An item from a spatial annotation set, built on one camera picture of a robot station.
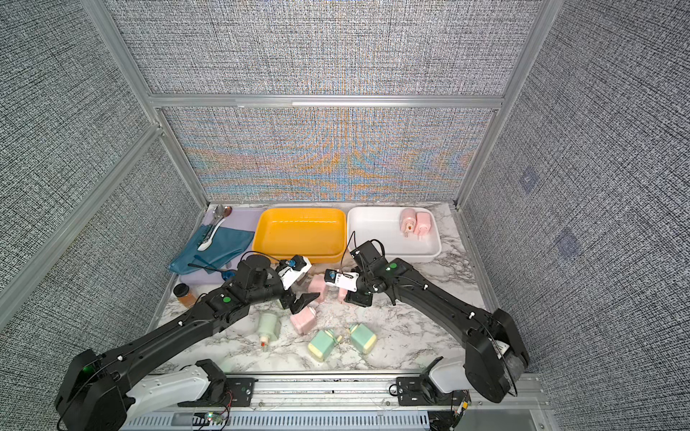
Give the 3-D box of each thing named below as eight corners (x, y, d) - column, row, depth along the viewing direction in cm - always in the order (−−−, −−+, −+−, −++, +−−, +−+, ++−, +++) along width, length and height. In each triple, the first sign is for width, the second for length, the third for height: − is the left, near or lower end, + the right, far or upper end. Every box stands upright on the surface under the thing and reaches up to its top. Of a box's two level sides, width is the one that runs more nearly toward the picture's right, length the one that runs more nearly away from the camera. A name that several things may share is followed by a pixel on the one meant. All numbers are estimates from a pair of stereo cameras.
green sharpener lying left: (260, 348, 83) (253, 341, 77) (265, 322, 88) (259, 312, 82) (277, 348, 83) (272, 341, 77) (281, 322, 88) (276, 312, 82)
